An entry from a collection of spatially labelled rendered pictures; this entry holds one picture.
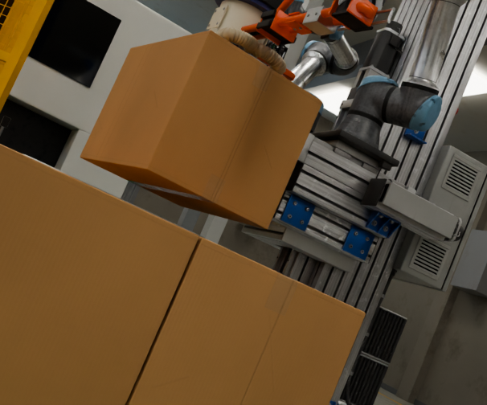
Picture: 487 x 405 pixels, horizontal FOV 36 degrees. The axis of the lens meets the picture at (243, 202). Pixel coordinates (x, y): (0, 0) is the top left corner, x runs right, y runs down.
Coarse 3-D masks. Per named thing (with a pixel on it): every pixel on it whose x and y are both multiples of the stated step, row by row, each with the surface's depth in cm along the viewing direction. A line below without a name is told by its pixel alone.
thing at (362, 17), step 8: (336, 0) 177; (352, 0) 171; (360, 0) 171; (336, 8) 178; (344, 8) 174; (352, 8) 171; (376, 8) 174; (336, 16) 176; (344, 16) 174; (352, 16) 172; (360, 16) 172; (344, 24) 179; (352, 24) 177; (360, 24) 175; (368, 24) 173
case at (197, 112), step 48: (144, 48) 231; (192, 48) 196; (144, 96) 212; (192, 96) 191; (240, 96) 197; (288, 96) 204; (96, 144) 229; (144, 144) 195; (192, 144) 192; (240, 144) 199; (288, 144) 206; (192, 192) 194; (240, 192) 200
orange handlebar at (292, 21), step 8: (328, 8) 181; (360, 8) 171; (368, 8) 171; (296, 16) 194; (304, 16) 190; (328, 16) 182; (368, 16) 172; (256, 24) 212; (280, 24) 201; (288, 24) 197; (296, 24) 195; (336, 24) 185; (248, 32) 218; (296, 32) 202; (304, 32) 198; (288, 72) 242
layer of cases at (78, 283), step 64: (0, 192) 116; (64, 192) 120; (0, 256) 117; (64, 256) 121; (128, 256) 126; (192, 256) 132; (0, 320) 118; (64, 320) 122; (128, 320) 127; (192, 320) 132; (256, 320) 138; (320, 320) 144; (0, 384) 118; (64, 384) 123; (128, 384) 128; (192, 384) 133; (256, 384) 139; (320, 384) 145
